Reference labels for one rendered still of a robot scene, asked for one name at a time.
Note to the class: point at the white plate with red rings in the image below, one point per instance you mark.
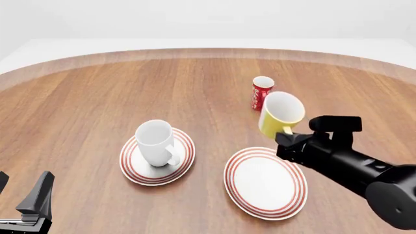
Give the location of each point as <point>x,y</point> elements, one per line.
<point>182,168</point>
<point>265,184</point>

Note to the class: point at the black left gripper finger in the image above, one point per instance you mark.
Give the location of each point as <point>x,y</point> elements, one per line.
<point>2,180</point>
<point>38,197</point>

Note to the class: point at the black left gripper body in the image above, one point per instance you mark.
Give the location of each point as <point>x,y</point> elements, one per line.
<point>26,225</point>

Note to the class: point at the yellow and white mug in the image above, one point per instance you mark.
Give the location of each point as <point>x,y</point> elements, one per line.
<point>279,117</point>

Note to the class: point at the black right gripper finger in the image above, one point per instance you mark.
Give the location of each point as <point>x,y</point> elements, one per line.
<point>292,138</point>

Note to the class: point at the red mug with white print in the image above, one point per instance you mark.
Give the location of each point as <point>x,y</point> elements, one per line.
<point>260,93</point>

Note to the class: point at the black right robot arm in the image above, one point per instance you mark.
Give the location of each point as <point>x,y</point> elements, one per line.
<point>367,170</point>

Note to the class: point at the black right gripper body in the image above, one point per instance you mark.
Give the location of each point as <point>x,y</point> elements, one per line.
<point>297,152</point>

